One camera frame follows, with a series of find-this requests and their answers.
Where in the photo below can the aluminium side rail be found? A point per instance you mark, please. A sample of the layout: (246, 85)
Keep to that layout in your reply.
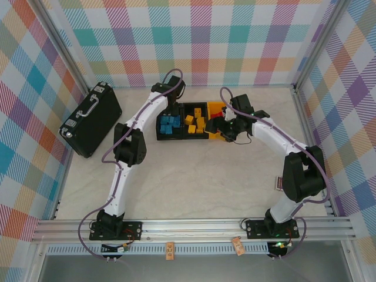
(303, 117)
(63, 176)

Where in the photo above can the grey metal shelf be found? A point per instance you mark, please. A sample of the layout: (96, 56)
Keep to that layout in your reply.
(205, 270)

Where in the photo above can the orange paper tag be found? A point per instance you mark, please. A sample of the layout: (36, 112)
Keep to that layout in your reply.
(170, 251)
(238, 246)

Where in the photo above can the small picture card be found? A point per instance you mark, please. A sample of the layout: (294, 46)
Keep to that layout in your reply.
(278, 183)

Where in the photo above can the yellow plastic container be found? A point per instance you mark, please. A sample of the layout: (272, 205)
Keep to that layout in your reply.
(216, 104)

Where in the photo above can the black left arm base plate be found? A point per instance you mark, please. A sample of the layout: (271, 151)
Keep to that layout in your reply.
(133, 230)

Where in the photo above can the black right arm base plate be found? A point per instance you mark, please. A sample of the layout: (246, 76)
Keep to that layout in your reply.
(254, 229)

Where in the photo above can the black plastic container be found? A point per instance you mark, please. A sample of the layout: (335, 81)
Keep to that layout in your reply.
(188, 108)
(170, 137)

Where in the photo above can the aluminium mounting rail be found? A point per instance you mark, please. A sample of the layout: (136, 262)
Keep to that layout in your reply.
(191, 230)

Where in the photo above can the aluminium frame post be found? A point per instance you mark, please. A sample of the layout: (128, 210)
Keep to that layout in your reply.
(319, 44)
(68, 44)

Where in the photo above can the small blue lego brick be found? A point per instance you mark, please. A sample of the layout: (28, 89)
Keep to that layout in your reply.
(176, 125)

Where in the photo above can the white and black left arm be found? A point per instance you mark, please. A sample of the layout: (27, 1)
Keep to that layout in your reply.
(129, 147)

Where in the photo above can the red lego brick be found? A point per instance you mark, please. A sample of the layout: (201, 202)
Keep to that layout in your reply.
(219, 113)
(212, 116)

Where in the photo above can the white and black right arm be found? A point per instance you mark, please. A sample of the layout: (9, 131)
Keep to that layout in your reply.
(304, 176)

